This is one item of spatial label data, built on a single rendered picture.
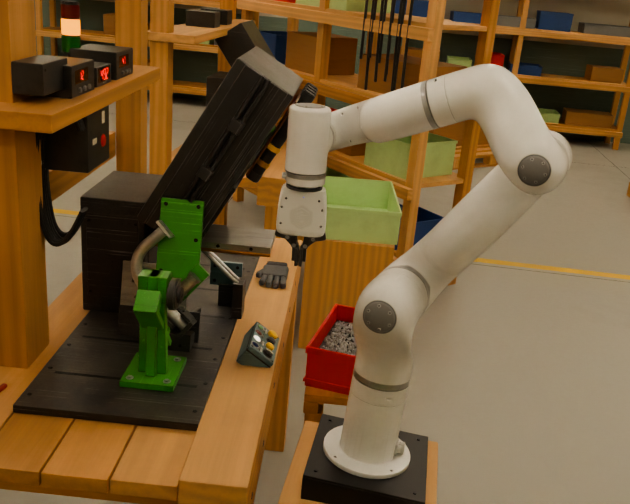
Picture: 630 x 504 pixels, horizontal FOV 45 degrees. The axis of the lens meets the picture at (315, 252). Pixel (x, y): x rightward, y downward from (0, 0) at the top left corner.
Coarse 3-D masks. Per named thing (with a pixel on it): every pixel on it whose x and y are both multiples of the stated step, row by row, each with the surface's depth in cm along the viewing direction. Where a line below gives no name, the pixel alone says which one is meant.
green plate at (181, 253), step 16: (176, 208) 199; (192, 208) 199; (176, 224) 200; (192, 224) 200; (176, 240) 200; (192, 240) 200; (160, 256) 201; (176, 256) 200; (192, 256) 200; (176, 272) 201
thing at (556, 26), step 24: (408, 0) 969; (528, 0) 952; (504, 24) 969; (528, 24) 964; (552, 24) 965; (600, 24) 993; (408, 48) 1005; (624, 48) 1002; (528, 72) 986; (600, 72) 978; (624, 72) 1008; (624, 96) 978; (552, 120) 1002; (576, 120) 1003; (600, 120) 998; (624, 120) 988
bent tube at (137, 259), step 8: (160, 224) 196; (152, 232) 198; (160, 232) 197; (168, 232) 196; (144, 240) 197; (152, 240) 197; (160, 240) 198; (136, 248) 198; (144, 248) 197; (136, 256) 197; (144, 256) 199; (136, 264) 198; (136, 272) 198; (136, 280) 198; (168, 312) 198; (176, 312) 199; (176, 320) 198; (184, 320) 199
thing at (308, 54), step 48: (240, 0) 581; (288, 0) 540; (336, 0) 494; (384, 0) 502; (432, 0) 418; (288, 48) 556; (336, 48) 535; (432, 48) 424; (480, 48) 450; (336, 96) 496; (384, 144) 472; (432, 144) 464; (240, 192) 637
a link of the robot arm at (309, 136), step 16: (304, 112) 145; (320, 112) 145; (288, 128) 149; (304, 128) 146; (320, 128) 146; (288, 144) 149; (304, 144) 147; (320, 144) 148; (288, 160) 150; (304, 160) 148; (320, 160) 149
